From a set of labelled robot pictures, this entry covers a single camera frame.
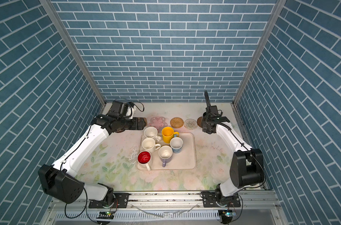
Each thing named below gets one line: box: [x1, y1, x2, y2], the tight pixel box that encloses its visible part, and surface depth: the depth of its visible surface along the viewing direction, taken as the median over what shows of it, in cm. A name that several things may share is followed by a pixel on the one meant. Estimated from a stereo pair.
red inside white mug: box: [136, 150, 152, 172], surface depth 84 cm
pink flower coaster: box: [148, 116, 168, 133], surface depth 110 cm
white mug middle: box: [141, 137, 162, 154], surface depth 88 cm
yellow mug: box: [161, 126, 180, 144], surface depth 94 cm
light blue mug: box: [169, 134, 184, 154], surface depth 88 cm
